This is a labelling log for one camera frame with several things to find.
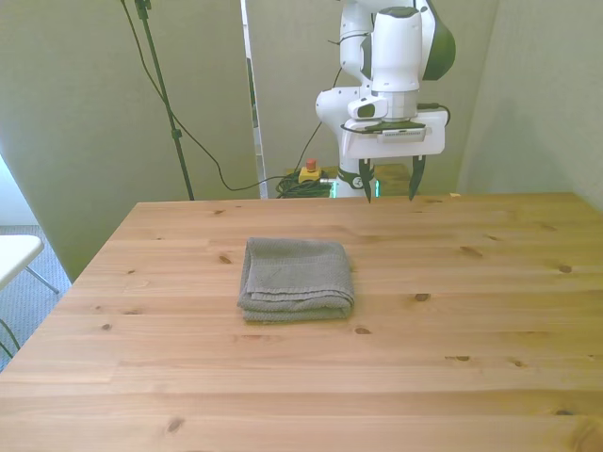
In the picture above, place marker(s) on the white folding chair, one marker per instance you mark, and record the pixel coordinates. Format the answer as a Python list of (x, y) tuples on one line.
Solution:
[(14, 256)]

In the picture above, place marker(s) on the grey folded towel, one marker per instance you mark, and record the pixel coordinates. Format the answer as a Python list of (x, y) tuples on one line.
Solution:
[(297, 278)]

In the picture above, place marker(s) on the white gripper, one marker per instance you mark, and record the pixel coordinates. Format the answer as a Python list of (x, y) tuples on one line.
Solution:
[(396, 147)]

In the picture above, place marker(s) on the wooden robot base block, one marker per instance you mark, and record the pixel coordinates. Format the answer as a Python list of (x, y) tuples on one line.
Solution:
[(395, 180)]

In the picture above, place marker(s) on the white upright panel edge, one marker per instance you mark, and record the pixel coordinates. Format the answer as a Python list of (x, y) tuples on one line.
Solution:
[(254, 94)]

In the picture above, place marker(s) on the black tripod stand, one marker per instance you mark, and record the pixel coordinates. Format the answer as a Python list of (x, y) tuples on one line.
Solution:
[(162, 89)]

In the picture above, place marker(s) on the yellow emergency stop button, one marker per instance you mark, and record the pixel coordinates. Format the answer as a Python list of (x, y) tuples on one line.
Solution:
[(309, 173)]

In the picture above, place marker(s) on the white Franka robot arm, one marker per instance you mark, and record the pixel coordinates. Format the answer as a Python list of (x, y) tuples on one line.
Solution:
[(396, 47)]

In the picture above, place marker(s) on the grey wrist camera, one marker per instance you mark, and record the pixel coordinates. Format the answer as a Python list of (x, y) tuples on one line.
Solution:
[(402, 135)]

